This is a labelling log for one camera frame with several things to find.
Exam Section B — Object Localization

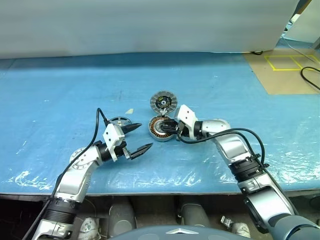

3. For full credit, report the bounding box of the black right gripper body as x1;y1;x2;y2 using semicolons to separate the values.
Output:
175;120;187;139

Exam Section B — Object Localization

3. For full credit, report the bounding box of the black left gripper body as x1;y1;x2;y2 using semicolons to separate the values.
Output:
114;134;133;161

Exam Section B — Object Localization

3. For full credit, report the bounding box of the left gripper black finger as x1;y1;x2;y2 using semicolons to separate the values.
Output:
129;142;154;160
121;122;143;135

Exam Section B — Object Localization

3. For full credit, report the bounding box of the grey round motor housing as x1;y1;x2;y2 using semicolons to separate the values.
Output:
149;115;174;143

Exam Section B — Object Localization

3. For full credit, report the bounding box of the dark grey rounded shape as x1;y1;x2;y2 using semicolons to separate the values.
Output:
180;202;211;228
108;197;137;238

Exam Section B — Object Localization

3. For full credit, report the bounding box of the blue plastic table cover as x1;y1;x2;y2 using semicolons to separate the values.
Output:
0;50;320;196

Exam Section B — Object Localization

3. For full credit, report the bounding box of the white foot-like object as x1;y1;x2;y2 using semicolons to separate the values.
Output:
219;215;251;239
79;216;101;239

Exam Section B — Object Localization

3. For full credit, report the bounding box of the grey robot torso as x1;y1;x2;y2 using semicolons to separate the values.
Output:
106;214;320;240

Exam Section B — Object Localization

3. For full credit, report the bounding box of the white backdrop board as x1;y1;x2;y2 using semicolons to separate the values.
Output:
0;0;301;61

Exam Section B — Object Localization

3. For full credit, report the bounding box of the brown cardboard sheet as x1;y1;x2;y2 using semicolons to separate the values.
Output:
243;46;320;96

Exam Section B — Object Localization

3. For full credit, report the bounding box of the yellow tape square outline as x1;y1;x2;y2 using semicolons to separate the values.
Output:
264;54;320;72

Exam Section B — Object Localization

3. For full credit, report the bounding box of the white box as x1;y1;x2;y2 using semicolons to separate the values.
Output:
284;14;320;44

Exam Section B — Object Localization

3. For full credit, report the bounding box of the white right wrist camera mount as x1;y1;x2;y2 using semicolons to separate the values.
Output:
175;104;197;140

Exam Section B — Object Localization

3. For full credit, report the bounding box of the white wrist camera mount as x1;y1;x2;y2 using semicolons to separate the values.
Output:
175;104;197;140
102;123;126;162

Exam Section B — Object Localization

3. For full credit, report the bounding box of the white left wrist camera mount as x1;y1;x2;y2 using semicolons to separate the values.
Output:
102;123;126;162

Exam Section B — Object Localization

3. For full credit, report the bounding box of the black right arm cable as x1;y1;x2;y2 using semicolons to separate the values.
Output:
176;127;270;171

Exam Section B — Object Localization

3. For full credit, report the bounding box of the black floor cable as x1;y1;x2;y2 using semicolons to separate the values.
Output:
300;66;320;91

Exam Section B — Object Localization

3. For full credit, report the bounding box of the thin white cable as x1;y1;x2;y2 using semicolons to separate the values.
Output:
283;36;320;64

